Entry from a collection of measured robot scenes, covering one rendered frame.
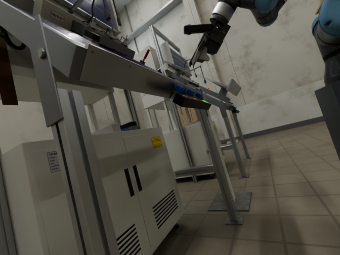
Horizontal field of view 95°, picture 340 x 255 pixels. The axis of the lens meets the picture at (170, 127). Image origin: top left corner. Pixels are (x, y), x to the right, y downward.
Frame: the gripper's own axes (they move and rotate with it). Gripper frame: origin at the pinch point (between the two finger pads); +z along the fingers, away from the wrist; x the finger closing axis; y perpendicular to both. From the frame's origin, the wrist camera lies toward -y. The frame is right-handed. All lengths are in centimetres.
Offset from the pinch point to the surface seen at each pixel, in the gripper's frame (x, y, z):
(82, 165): -53, -11, 23
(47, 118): -50, -19, 20
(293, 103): 307, 283, -58
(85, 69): -41.2, -20.3, 12.1
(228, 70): 404, 130, -63
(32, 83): 9, -69, 44
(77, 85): 24, -55, 40
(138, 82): -28.1, -12.3, 11.8
